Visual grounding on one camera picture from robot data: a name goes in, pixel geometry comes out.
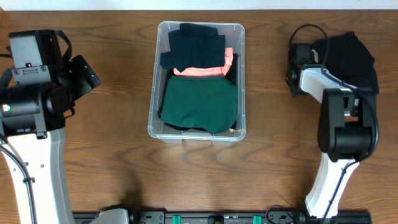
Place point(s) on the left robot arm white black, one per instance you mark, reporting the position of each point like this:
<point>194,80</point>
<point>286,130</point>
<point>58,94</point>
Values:
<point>38,94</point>

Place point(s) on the clear plastic storage bin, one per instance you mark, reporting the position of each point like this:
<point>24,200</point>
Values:
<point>235,38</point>

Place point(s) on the green garment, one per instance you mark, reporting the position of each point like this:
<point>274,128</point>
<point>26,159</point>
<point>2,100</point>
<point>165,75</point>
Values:
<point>209,103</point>

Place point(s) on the dark teal garment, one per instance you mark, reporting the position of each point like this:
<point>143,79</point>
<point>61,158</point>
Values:
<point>196,46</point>

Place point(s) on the black knit garment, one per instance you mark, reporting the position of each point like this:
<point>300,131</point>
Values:
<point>231,75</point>

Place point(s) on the black mounting rail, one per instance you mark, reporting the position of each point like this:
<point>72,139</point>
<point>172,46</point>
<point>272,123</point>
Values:
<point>272,216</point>

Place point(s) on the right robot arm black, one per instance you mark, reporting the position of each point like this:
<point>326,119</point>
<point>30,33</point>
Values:
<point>347,134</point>

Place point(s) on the pink garment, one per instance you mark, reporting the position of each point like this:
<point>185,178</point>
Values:
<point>213,71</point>

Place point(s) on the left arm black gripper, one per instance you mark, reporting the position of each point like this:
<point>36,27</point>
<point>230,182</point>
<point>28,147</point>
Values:
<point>86,74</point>

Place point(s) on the black cloth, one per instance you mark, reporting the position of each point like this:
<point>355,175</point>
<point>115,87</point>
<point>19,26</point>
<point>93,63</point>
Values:
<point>347,58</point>

